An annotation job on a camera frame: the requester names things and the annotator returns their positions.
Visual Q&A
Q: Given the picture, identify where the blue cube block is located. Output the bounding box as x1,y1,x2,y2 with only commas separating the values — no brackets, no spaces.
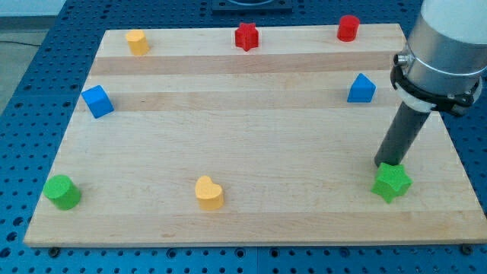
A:
81,85,114,119

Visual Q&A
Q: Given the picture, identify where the wooden board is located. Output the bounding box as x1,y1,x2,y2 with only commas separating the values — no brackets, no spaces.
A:
24,24,486,247

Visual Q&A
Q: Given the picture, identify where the red cylinder block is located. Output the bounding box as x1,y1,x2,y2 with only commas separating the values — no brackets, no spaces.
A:
337,14,360,42

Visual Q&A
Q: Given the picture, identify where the yellow cylinder block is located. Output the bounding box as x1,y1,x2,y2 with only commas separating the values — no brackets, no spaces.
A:
126,30,150,56

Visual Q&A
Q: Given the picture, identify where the yellow heart block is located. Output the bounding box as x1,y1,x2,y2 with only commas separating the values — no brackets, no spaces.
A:
195,175,224,211

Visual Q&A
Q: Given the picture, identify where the green cylinder block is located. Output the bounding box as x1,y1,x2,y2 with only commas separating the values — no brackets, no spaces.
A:
43,174,81,210

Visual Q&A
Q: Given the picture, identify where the blue triangle block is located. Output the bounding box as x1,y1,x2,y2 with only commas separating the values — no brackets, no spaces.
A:
347,73,377,103

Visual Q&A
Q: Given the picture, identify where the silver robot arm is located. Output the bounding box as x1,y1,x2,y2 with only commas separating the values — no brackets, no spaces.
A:
390,0,486,116

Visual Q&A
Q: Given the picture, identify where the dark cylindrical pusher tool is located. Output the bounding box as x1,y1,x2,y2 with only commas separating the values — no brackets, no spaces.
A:
374,103,430,167

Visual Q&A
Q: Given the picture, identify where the red star block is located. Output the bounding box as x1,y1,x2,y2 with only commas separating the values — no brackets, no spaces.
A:
234,23,259,51

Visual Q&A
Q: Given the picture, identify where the green star block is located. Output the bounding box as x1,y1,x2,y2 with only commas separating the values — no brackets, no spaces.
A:
371,163,413,203

